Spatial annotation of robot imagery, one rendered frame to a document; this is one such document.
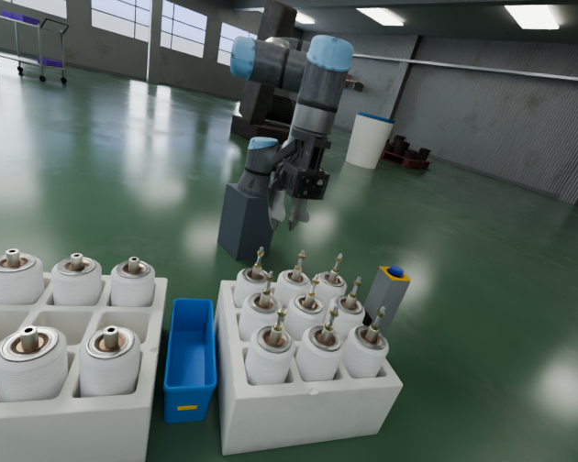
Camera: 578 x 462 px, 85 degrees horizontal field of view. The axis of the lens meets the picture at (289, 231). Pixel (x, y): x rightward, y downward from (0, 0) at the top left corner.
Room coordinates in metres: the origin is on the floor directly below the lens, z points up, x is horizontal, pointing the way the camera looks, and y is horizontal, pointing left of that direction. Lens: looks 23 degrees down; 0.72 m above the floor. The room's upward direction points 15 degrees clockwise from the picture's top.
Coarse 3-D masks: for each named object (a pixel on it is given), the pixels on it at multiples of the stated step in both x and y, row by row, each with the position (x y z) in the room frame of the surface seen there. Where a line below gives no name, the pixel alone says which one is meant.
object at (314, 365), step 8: (304, 336) 0.55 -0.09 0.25; (304, 344) 0.54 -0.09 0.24; (312, 344) 0.53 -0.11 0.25; (304, 352) 0.53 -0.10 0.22; (312, 352) 0.52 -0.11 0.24; (320, 352) 0.52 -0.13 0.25; (328, 352) 0.52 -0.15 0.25; (336, 352) 0.53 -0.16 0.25; (296, 360) 0.55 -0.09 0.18; (304, 360) 0.52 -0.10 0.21; (312, 360) 0.52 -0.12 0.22; (320, 360) 0.51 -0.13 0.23; (328, 360) 0.51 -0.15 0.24; (336, 360) 0.52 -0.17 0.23; (304, 368) 0.52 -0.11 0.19; (312, 368) 0.51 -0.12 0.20; (320, 368) 0.51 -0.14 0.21; (328, 368) 0.52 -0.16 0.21; (336, 368) 0.54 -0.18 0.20; (304, 376) 0.52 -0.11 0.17; (312, 376) 0.51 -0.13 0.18; (320, 376) 0.51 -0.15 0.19; (328, 376) 0.52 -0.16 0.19
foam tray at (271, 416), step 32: (224, 288) 0.74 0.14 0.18; (224, 320) 0.64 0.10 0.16; (224, 352) 0.57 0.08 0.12; (224, 384) 0.51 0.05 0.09; (288, 384) 0.48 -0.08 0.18; (320, 384) 0.50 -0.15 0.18; (352, 384) 0.52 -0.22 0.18; (384, 384) 0.54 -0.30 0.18; (224, 416) 0.46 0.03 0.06; (256, 416) 0.43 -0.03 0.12; (288, 416) 0.46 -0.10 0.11; (320, 416) 0.49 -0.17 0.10; (352, 416) 0.52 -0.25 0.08; (384, 416) 0.55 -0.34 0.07; (224, 448) 0.42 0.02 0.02; (256, 448) 0.44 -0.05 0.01
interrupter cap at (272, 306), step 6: (252, 294) 0.64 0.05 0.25; (258, 294) 0.65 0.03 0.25; (252, 300) 0.62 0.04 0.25; (258, 300) 0.63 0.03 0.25; (270, 300) 0.64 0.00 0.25; (276, 300) 0.65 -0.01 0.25; (252, 306) 0.60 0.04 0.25; (258, 306) 0.61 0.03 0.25; (264, 306) 0.61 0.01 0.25; (270, 306) 0.62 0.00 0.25; (276, 306) 0.62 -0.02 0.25; (258, 312) 0.59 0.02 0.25; (264, 312) 0.59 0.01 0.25; (270, 312) 0.60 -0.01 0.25
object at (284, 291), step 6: (282, 276) 0.77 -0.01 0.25; (282, 282) 0.75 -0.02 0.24; (288, 282) 0.74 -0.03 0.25; (276, 288) 0.77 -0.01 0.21; (282, 288) 0.74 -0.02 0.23; (288, 288) 0.73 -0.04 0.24; (294, 288) 0.73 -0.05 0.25; (300, 288) 0.74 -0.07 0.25; (306, 288) 0.75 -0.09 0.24; (276, 294) 0.75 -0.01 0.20; (282, 294) 0.74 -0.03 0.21; (288, 294) 0.73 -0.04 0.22; (294, 294) 0.73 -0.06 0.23; (282, 300) 0.74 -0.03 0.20; (288, 300) 0.73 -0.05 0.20
